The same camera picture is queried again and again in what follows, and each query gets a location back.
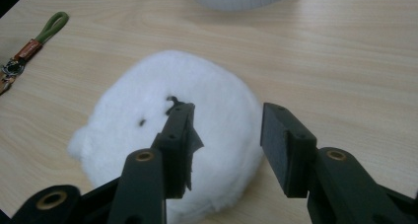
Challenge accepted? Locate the white plush toy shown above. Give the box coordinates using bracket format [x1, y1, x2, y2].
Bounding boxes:
[67, 49, 266, 224]

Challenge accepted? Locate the green loop keychain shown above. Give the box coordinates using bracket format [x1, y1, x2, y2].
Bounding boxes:
[0, 11, 70, 96]

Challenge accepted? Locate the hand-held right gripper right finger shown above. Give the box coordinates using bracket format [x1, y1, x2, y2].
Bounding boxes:
[259, 102, 418, 224]

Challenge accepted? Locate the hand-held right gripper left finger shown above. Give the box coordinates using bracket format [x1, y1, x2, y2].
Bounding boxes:
[106, 102, 205, 224]

